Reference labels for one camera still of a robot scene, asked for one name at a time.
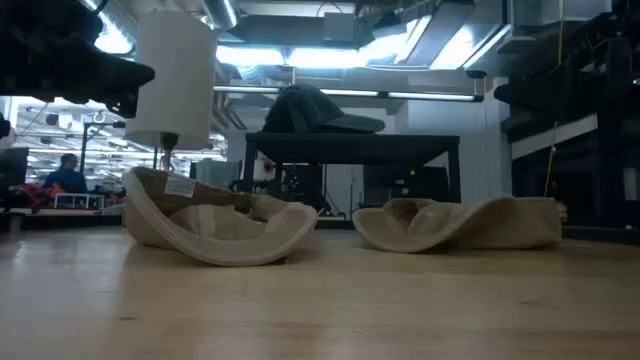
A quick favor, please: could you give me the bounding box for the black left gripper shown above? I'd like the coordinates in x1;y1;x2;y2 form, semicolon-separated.
0;44;156;119

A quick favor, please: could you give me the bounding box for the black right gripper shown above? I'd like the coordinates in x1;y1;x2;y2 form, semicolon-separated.
493;54;640;120

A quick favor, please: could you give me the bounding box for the beige cap with white label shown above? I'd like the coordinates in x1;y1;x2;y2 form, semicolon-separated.
121;165;319;268

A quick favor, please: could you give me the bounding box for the dark green cap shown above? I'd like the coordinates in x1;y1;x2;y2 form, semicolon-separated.
261;82;387;135

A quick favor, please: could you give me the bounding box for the white shade wooden base lamp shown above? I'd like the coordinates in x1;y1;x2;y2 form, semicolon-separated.
123;10;219;174

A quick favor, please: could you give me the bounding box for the black pole stand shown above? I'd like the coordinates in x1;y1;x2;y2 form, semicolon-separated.
78;120;127;194

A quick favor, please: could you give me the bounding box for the long ceiling tube light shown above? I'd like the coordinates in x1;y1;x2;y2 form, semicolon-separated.
213;84;485;103

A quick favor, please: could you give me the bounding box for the person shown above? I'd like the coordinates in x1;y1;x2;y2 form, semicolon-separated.
41;152;89;195

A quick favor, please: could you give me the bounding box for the grey cloth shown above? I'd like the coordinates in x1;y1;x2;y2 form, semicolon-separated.
193;157;242;191

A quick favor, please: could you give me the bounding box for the dark monitor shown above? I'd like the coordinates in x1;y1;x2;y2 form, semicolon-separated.
0;146;30;189

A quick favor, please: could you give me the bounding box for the red cloth pile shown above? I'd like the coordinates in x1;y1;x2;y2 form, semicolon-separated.
18;182;66;209

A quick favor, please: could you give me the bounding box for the black equipment cabinet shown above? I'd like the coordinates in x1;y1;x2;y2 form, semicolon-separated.
362;164;451;206

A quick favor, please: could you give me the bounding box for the black perforated metal stand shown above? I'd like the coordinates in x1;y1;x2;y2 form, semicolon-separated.
242;131;462;206

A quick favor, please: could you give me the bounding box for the yellow power cable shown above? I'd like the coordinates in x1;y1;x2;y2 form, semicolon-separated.
543;121;560;197

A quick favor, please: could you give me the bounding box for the white wire rack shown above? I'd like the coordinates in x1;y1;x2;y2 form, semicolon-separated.
53;191;107;211

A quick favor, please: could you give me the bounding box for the silver air duct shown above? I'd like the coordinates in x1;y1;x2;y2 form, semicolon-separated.
201;0;241;30

